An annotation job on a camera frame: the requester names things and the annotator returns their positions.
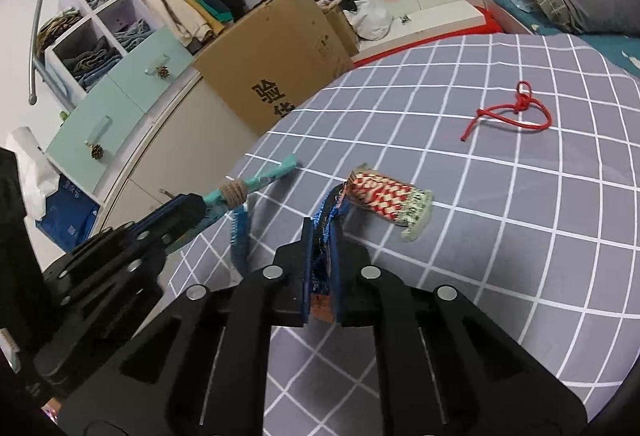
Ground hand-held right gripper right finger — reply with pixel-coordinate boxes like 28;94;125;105
330;212;586;436

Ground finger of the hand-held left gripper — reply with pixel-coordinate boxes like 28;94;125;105
35;239;166;377
70;193;208;258

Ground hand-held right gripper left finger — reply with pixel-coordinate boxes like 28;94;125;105
60;216;316;436

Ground blue snack packet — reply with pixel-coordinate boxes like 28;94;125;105
231;186;348;322

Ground teal plastic packet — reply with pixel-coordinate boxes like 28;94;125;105
162;153;301;254

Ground beige cabinet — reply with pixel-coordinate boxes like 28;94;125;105
99;66;262;228

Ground blue cardboard box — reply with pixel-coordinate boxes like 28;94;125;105
35;173;101;255

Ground red white patterned packet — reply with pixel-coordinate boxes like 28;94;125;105
345;165;434;243

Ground crumpled white plastic bag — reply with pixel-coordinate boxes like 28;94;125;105
5;126;62;220

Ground teal drawer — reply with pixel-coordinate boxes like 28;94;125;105
109;26;195;113
46;80;167;195

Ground folded denim clothes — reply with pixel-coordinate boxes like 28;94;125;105
112;19;156;52
65;36;124;90

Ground grey checkered tablecloth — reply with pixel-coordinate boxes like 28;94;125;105
165;34;640;422

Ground large brown cardboard box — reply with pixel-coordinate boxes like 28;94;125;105
192;0;357;138

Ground yellow hanging garment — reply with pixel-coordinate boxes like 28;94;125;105
155;0;227;37

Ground cream hanging garment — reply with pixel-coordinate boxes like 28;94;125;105
127;0;212;48

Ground striped folded clothes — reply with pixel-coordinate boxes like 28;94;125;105
37;6;84;48

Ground curved metal pole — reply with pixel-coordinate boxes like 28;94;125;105
27;0;69;106

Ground red bench with white top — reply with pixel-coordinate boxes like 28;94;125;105
350;0;508;67

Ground teal bedsheet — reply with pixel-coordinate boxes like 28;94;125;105
530;11;640;78

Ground red rope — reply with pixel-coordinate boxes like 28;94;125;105
460;80;553;142

